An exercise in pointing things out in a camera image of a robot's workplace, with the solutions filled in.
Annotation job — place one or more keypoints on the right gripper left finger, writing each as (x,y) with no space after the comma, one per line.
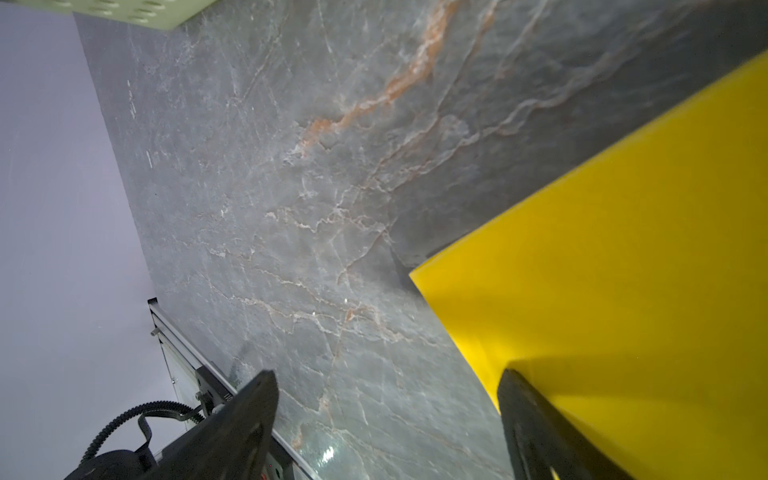
(231,444)

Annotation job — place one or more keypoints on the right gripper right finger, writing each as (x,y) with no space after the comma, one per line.
(541,442)

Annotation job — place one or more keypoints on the yellow paper napkin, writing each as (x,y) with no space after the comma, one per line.
(632,292)

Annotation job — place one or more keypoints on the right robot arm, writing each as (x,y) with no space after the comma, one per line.
(121,450)

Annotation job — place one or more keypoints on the green plastic basket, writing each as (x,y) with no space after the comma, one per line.
(162,15)

